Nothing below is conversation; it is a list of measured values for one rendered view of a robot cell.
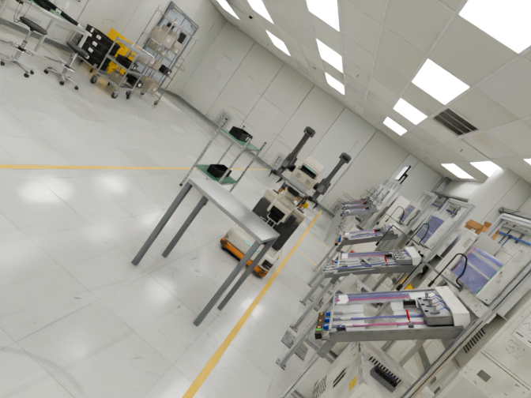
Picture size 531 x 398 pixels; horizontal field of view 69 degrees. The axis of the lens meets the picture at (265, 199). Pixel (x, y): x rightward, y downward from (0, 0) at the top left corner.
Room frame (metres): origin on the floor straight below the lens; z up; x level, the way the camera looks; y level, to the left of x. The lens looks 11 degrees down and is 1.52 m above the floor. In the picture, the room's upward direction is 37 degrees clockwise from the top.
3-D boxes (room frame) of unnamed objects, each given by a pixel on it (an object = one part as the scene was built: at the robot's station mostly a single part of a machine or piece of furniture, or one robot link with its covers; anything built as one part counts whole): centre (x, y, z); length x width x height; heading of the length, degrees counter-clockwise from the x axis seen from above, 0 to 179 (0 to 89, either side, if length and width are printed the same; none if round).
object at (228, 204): (2.82, 0.13, 0.40); 0.70 x 0.45 x 0.80; 76
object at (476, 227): (3.83, -1.79, 1.82); 0.68 x 0.30 x 0.20; 173
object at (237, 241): (4.34, -0.22, 0.16); 0.67 x 0.64 x 0.25; 174
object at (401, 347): (3.80, -1.61, 0.31); 0.70 x 0.65 x 0.62; 173
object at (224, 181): (5.48, 0.77, 0.55); 0.91 x 0.46 x 1.10; 173
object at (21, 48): (4.85, 3.64, 0.31); 0.52 x 0.49 x 0.62; 173
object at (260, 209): (4.44, -0.23, 0.59); 0.55 x 0.34 x 0.83; 84
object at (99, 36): (7.78, 4.56, 0.38); 0.65 x 0.46 x 0.75; 86
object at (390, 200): (8.47, -2.20, 0.95); 1.36 x 0.82 x 1.90; 83
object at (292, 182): (4.05, -0.19, 0.99); 0.28 x 0.16 x 0.22; 84
